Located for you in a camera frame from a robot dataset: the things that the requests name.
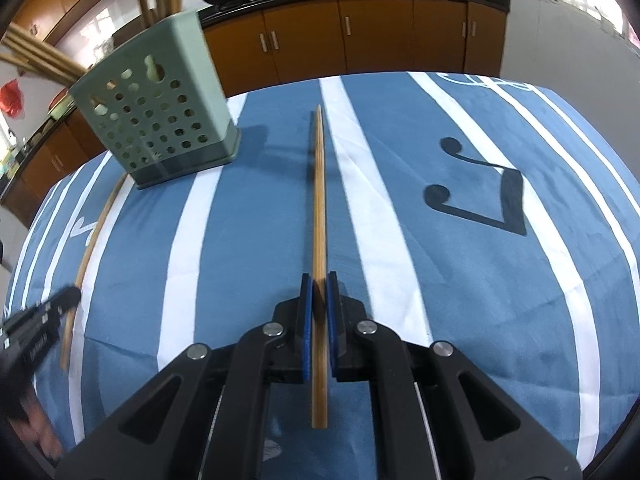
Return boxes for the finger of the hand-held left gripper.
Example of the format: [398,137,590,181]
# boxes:
[0,285,82,361]

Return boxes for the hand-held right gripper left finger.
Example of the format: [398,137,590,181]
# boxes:
[55,272,315,480]

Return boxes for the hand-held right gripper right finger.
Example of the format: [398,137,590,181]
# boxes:
[325,271,583,480]

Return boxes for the green perforated utensil holder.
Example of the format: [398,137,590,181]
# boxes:
[69,8,242,191]

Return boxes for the person's left hand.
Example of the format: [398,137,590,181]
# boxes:
[7,390,66,461]

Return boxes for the blue white striped tablecloth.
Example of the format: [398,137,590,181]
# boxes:
[0,71,640,480]

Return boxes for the green basin with red lid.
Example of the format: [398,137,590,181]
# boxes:
[47,87,76,121]

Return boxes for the hanging red plastic bag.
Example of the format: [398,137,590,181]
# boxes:
[0,79,25,121]

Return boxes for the wooden kitchen base cabinets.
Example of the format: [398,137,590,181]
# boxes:
[0,0,507,226]

